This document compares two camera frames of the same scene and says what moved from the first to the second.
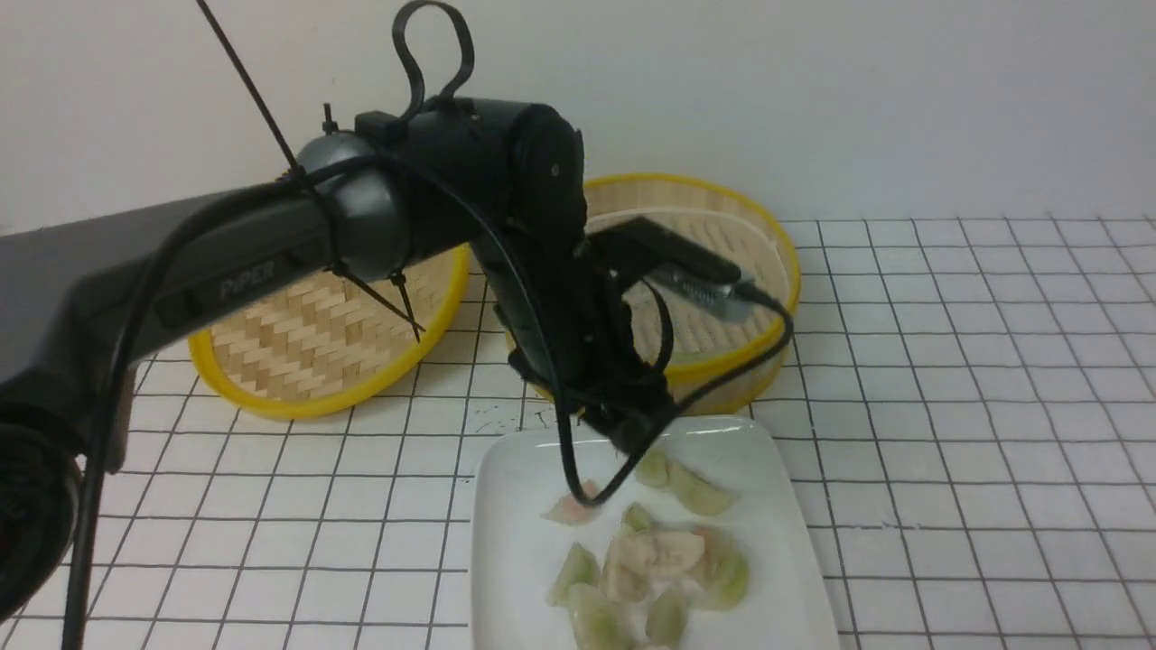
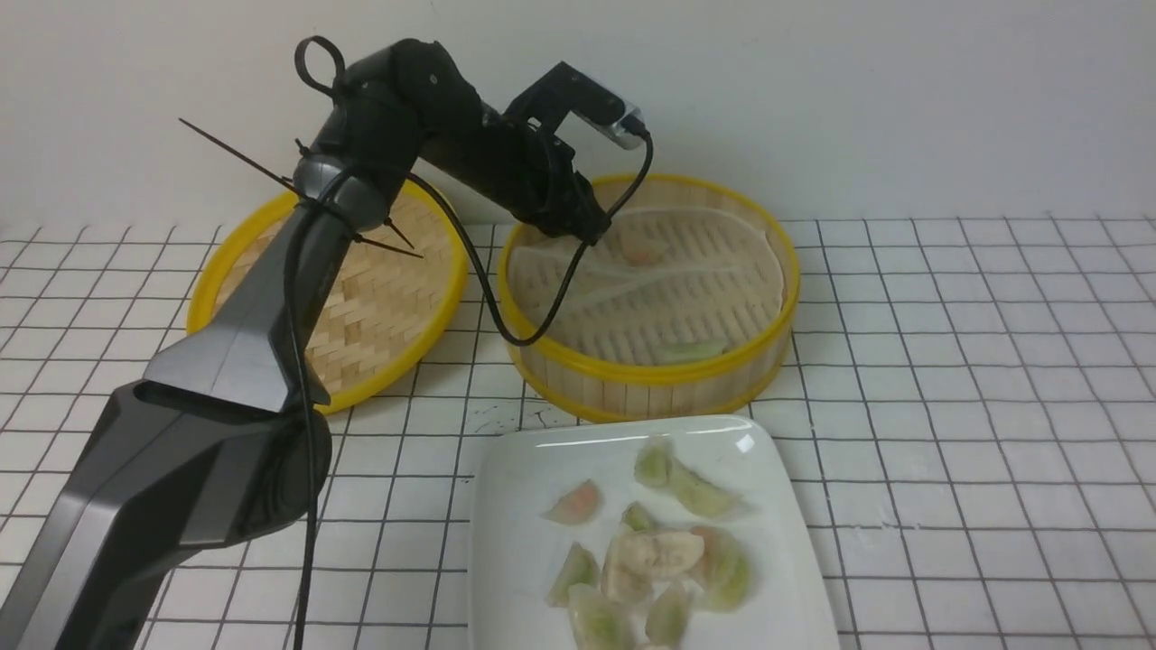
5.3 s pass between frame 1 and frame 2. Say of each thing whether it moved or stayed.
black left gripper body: moved
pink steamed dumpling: stayed
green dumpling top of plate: stayed
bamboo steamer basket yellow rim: stayed
